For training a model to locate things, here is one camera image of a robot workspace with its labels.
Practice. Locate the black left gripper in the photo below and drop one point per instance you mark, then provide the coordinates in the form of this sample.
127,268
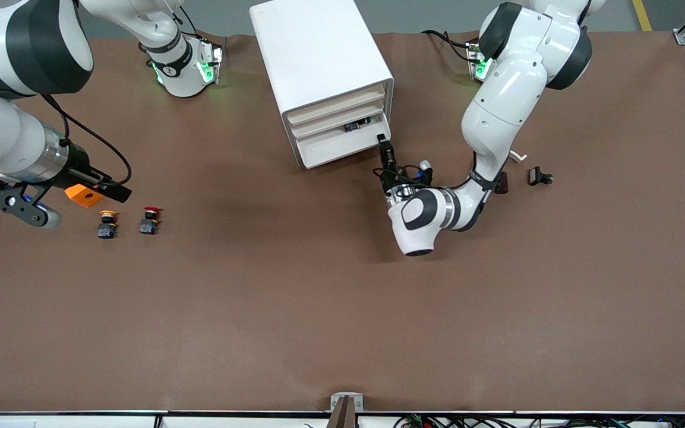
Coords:
391,176

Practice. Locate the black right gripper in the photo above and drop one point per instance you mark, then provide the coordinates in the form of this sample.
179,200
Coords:
79,166

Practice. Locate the green push button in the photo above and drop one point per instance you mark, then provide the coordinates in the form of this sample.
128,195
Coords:
354,126

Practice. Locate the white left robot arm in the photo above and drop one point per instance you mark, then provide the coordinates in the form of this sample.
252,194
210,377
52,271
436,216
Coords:
496,101

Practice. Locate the orange button box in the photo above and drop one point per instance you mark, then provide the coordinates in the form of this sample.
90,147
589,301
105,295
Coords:
84,197

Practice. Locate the yellow push button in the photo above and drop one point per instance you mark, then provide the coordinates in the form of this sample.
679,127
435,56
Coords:
107,227

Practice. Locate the red push button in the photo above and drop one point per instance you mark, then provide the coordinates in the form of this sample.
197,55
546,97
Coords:
148,224

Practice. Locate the brown terminal block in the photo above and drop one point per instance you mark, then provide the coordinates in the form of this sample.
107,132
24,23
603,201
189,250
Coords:
503,185

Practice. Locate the white curved plastic piece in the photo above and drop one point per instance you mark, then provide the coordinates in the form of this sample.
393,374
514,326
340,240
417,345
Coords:
516,156

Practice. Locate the small black clip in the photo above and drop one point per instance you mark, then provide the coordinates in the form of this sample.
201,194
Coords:
535,176

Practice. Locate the brown table mat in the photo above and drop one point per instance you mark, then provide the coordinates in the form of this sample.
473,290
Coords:
342,297

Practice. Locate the grey metal bracket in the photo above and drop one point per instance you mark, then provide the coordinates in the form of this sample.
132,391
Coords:
347,395

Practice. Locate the white table edge rail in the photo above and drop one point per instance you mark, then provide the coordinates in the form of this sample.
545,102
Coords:
229,422

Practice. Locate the brown pointed post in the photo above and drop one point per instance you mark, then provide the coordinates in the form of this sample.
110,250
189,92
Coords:
345,416

